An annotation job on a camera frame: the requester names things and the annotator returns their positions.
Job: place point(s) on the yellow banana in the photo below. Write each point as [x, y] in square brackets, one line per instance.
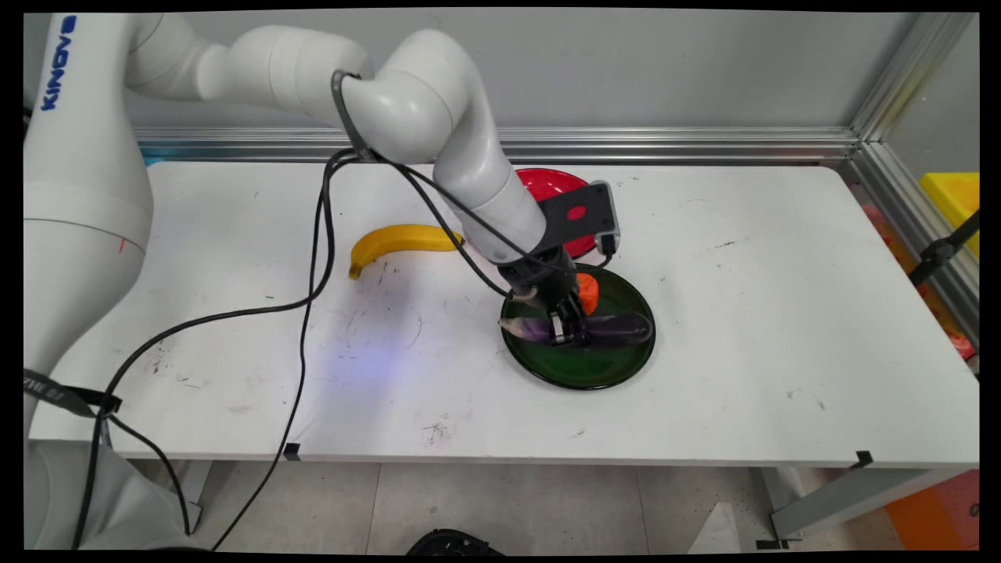
[399, 236]

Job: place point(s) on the purple eggplant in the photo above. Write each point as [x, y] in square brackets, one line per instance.
[618, 328]

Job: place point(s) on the orange box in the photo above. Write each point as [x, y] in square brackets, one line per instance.
[938, 512]

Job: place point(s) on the aluminium frame rail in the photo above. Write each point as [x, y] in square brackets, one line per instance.
[665, 145]
[899, 141]

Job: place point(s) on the small black tape piece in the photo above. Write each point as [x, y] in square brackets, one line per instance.
[292, 451]
[863, 459]

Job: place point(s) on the orange carrot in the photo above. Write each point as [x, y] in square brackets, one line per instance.
[588, 291]

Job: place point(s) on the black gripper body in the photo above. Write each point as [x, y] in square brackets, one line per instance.
[539, 275]

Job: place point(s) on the red plate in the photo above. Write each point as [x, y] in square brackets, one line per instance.
[547, 184]

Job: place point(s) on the dark green plate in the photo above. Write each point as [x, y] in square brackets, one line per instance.
[583, 369]

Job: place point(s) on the grey table leg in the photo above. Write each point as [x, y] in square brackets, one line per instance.
[844, 500]
[191, 489]

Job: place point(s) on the black device on floor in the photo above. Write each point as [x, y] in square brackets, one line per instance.
[453, 543]

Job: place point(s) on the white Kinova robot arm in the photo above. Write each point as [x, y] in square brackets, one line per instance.
[469, 172]

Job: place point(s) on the black stand clamp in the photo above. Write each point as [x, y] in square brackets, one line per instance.
[938, 252]

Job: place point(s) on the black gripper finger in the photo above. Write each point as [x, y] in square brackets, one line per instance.
[577, 319]
[557, 327]

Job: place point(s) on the yellow plastic box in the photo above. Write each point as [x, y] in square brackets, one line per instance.
[954, 199]

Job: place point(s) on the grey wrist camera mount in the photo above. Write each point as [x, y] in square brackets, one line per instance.
[565, 228]

